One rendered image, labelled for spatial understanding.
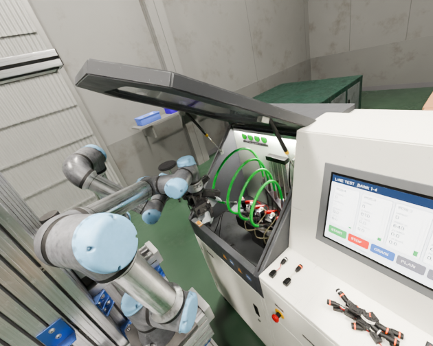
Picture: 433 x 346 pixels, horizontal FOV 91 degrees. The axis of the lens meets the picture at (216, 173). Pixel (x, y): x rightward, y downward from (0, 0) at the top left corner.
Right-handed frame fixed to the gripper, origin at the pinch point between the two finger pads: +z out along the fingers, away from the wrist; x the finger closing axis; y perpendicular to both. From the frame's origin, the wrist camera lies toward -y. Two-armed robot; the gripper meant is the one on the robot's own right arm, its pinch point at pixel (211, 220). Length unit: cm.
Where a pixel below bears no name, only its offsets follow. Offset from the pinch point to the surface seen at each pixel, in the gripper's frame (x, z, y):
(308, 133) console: 29, -33, -39
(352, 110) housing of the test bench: 23, -26, -85
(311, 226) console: 34.0, 6.5, -29.2
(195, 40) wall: -327, -103, -229
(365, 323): 63, 21, -14
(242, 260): 9.5, 26.6, -5.0
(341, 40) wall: -271, -18, -657
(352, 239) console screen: 51, 3, -30
